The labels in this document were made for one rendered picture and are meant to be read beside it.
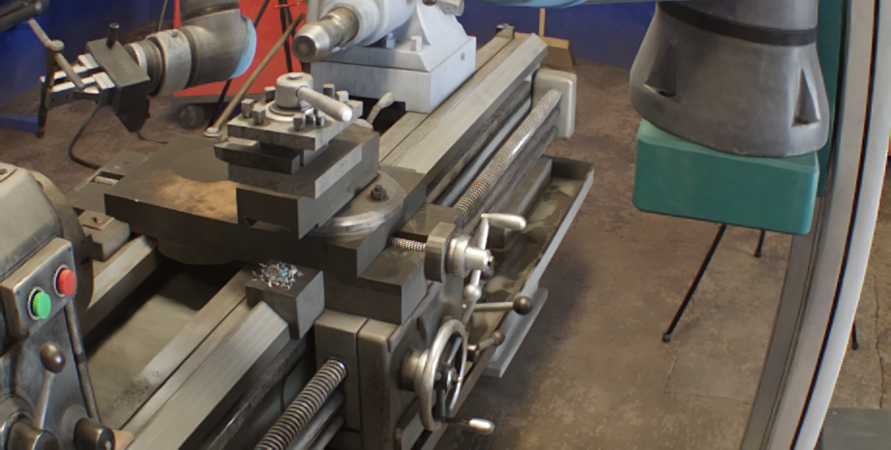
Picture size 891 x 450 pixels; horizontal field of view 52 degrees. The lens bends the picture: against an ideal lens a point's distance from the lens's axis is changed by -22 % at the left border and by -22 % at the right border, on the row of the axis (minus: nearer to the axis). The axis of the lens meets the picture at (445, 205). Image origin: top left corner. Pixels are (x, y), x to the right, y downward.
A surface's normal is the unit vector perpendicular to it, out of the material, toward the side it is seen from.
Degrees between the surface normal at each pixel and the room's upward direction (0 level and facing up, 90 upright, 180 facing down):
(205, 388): 36
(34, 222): 45
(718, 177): 90
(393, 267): 0
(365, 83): 90
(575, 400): 0
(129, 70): 18
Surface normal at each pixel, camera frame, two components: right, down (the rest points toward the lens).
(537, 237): 0.03, -0.90
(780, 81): 0.19, 0.09
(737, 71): -0.29, 0.06
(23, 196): 0.69, -0.52
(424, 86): -0.33, 0.39
